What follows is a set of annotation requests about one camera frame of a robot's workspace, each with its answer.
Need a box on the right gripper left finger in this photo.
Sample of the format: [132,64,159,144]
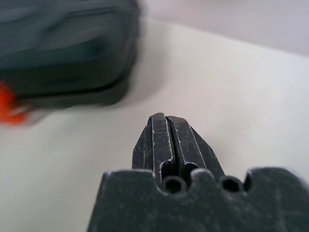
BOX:
[131,112,175,181]

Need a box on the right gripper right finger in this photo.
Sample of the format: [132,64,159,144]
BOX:
[166,115,225,187]

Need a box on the black plastic tool case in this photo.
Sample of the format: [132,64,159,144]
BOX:
[0,0,142,127]

